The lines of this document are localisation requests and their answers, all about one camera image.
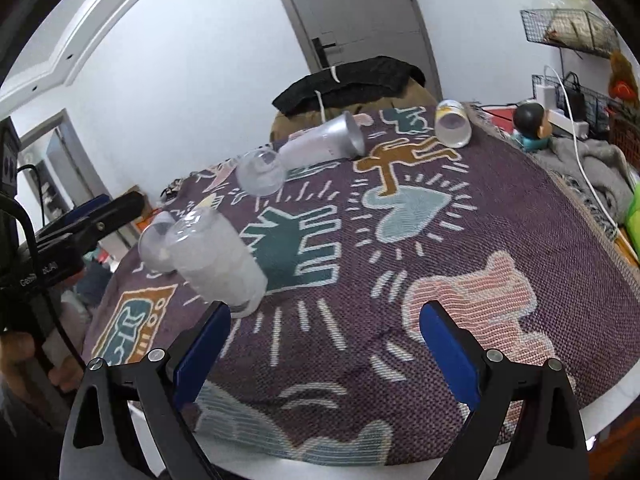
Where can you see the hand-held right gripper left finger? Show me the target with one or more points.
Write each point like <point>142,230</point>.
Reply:
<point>200,355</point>

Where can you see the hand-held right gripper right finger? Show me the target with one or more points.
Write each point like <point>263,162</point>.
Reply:
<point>450,355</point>

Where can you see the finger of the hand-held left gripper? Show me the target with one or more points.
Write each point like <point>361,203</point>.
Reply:
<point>80,210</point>
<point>117,209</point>

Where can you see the tall frosted plastic cup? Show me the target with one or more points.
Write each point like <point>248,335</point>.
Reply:
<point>220,265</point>

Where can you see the small clear plastic cup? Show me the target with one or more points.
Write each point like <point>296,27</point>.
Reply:
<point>152,245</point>

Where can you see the round clear plastic cup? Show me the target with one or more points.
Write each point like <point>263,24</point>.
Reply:
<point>260,172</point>

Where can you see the silver and white cup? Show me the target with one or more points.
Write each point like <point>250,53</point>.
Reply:
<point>320,142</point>

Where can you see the yellow and white cup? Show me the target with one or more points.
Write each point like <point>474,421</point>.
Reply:
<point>452,127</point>

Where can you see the person's left hand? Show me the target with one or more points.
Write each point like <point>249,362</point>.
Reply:
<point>65,377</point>

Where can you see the purple printed blanket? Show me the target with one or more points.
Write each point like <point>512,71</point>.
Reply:
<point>400,240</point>

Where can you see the brown chair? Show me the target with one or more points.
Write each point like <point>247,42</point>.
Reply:
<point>295,122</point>

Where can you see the grey cloth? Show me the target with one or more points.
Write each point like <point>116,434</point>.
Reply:
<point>590,170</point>

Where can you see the black-headed toy figure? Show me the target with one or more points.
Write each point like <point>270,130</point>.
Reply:
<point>531,122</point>

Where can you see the white power strip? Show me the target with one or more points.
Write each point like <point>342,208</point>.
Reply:
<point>567,122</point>

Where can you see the black jacket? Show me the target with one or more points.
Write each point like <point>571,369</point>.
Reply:
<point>360,80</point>

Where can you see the white charger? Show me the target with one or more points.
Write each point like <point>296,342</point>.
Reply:
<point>544,96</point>

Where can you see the black bag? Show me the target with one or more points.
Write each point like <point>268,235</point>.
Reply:
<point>574,100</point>

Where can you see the grey door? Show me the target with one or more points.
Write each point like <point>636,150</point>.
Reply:
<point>360,10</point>

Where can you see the orange plush toy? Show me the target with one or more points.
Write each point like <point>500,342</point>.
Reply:
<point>622,77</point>

